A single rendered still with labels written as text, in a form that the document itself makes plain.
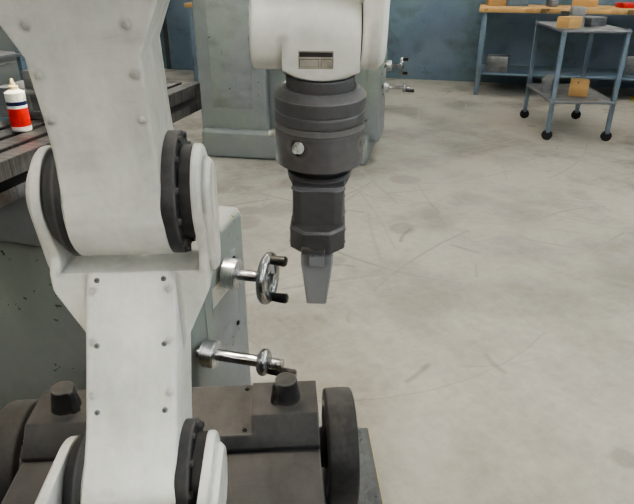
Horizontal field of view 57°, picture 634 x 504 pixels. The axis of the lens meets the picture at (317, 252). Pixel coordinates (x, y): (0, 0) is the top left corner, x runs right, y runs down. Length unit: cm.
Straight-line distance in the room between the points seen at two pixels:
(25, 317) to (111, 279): 77
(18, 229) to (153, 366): 69
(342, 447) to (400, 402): 99
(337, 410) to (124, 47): 65
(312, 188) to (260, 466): 51
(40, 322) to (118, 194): 84
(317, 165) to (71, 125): 25
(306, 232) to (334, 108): 12
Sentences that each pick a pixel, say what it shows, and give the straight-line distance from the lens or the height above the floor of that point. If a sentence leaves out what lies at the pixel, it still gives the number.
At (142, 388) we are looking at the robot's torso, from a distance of 72.
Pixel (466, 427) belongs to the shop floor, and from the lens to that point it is 190.
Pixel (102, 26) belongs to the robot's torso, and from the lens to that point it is 59.
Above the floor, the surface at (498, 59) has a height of 37.
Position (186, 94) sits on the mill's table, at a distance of 183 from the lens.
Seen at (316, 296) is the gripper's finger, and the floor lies 94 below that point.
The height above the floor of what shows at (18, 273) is 65.
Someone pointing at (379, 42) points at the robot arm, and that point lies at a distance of 54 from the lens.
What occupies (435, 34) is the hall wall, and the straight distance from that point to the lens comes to 762.
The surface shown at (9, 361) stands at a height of 41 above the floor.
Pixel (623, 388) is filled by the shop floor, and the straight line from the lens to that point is 222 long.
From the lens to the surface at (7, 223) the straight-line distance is 135.
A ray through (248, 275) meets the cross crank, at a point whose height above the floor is 63.
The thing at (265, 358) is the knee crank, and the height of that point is 53.
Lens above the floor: 124
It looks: 26 degrees down
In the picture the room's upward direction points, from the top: straight up
